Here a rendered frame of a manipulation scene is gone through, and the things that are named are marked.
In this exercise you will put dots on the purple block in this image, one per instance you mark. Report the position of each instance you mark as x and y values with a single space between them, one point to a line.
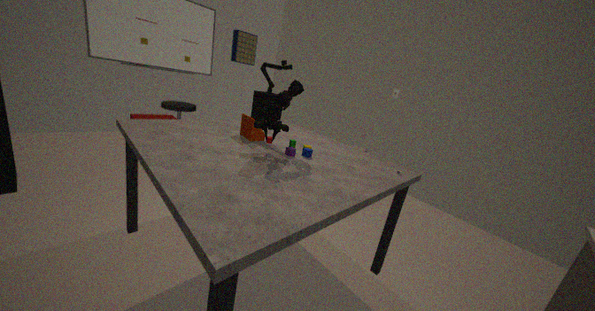
290 151

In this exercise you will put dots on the blue block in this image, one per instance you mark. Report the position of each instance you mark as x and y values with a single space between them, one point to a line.
307 152

